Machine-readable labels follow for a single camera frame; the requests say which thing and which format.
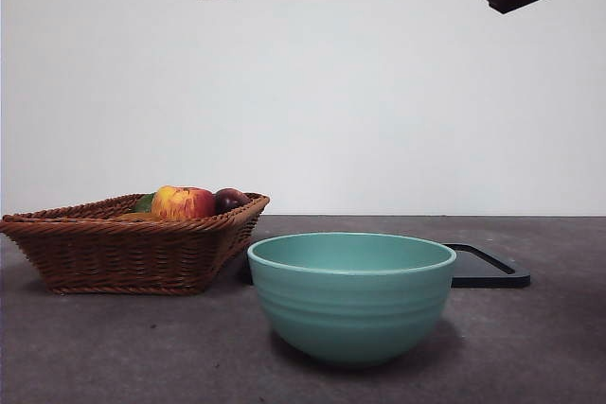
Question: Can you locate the teal ribbed bowl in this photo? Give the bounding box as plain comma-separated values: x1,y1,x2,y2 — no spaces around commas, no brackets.
246,232,459,368

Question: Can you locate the black rectangular tray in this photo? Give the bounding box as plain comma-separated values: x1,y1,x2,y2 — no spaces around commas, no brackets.
239,241,531,289

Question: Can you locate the green fruit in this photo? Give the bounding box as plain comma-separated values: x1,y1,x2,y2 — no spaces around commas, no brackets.
131,192,156,214

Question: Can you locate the dark red plum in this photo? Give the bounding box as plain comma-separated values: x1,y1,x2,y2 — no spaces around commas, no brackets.
212,187,251,216

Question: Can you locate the brown wicker basket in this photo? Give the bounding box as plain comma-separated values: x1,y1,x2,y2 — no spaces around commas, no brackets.
0,191,271,295

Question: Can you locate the red yellow apple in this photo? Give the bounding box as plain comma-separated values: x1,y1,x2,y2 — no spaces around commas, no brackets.
151,184,216,221

